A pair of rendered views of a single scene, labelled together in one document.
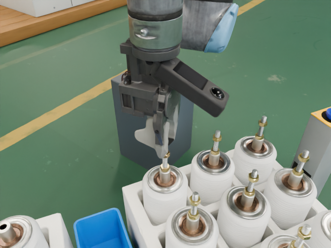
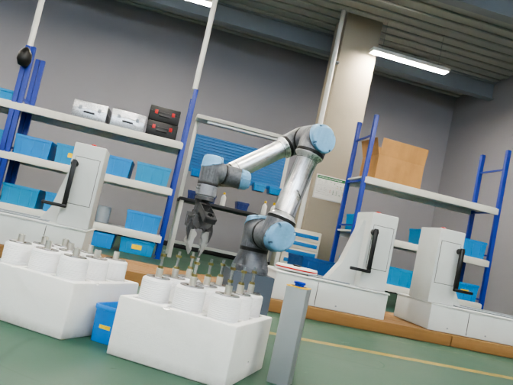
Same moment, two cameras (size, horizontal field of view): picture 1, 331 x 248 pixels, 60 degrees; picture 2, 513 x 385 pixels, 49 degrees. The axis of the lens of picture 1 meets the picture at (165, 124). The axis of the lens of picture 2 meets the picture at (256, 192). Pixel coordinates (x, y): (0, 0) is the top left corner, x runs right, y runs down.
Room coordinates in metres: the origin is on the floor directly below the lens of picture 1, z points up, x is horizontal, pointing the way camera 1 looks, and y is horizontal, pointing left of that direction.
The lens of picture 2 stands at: (-0.97, -1.49, 0.43)
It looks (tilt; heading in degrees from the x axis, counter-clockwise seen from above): 5 degrees up; 42
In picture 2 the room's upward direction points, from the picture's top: 12 degrees clockwise
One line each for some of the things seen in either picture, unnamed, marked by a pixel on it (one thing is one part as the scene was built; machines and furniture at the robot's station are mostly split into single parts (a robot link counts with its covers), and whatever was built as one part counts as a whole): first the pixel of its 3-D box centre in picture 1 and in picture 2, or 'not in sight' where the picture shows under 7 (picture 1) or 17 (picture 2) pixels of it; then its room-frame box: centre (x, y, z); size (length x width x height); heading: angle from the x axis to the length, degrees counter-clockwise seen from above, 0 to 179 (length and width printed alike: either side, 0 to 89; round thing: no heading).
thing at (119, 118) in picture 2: not in sight; (127, 123); (2.62, 3.97, 1.42); 0.42 x 0.37 x 0.20; 56
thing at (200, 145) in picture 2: not in sight; (233, 195); (4.29, 3.71, 0.94); 1.40 x 0.70 x 1.89; 143
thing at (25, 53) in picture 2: not in sight; (24, 56); (1.51, 4.44, 1.80); 0.15 x 0.13 x 0.22; 143
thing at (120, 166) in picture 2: not in sight; (114, 167); (2.62, 4.01, 0.90); 0.50 x 0.38 x 0.21; 51
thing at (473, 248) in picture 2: not in sight; (461, 247); (6.10, 1.34, 0.90); 0.50 x 0.38 x 0.21; 54
